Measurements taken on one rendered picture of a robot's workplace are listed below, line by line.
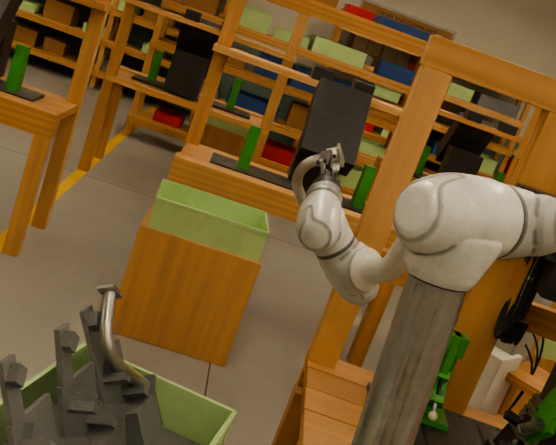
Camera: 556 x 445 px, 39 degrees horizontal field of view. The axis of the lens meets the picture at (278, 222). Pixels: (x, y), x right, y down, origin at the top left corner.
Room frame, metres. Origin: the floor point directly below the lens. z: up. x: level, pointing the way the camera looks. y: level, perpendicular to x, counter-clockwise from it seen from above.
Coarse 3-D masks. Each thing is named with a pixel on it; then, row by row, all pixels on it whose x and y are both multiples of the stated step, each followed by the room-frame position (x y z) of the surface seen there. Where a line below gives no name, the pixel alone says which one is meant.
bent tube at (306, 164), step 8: (304, 160) 2.11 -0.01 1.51; (312, 160) 2.10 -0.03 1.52; (336, 160) 2.09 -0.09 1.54; (344, 160) 2.12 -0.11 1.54; (296, 168) 2.12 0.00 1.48; (304, 168) 2.10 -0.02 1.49; (296, 176) 2.11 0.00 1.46; (296, 184) 2.12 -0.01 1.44; (296, 192) 2.13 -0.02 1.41; (304, 192) 2.14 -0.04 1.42
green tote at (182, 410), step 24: (72, 360) 1.68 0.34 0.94; (24, 384) 1.48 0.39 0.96; (48, 384) 1.58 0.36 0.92; (168, 384) 1.70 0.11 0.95; (0, 408) 1.38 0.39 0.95; (24, 408) 1.49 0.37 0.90; (168, 408) 1.70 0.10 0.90; (192, 408) 1.69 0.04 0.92; (216, 408) 1.68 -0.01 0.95; (0, 432) 1.41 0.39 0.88; (192, 432) 1.69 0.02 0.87; (216, 432) 1.68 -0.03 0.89
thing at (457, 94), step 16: (336, 32) 11.25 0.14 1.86; (352, 32) 11.23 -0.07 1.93; (368, 64) 11.36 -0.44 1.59; (384, 96) 11.42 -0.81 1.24; (400, 96) 11.44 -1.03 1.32; (448, 96) 11.40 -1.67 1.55; (464, 96) 11.52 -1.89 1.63; (480, 96) 11.56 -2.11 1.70; (480, 112) 11.45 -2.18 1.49; (496, 112) 11.52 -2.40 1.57; (512, 112) 11.60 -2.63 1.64; (528, 112) 11.56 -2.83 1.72; (368, 128) 11.41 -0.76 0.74; (448, 128) 11.46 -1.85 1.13; (384, 144) 11.34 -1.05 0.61; (432, 144) 11.62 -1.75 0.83; (496, 144) 11.66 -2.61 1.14; (512, 144) 11.56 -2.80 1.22; (432, 160) 11.41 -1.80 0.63; (496, 160) 11.68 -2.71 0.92
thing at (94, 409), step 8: (72, 392) 1.41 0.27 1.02; (80, 392) 1.41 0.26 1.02; (72, 400) 1.40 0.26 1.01; (80, 400) 1.41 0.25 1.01; (72, 408) 1.39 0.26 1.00; (80, 408) 1.39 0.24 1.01; (88, 408) 1.39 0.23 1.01; (96, 408) 1.40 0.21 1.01; (88, 416) 1.47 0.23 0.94; (96, 416) 1.47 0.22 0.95; (104, 416) 1.47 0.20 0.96; (112, 416) 1.47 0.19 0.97; (88, 424) 1.47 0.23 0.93; (96, 424) 1.46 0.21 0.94; (104, 424) 1.46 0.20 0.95; (112, 424) 1.46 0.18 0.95
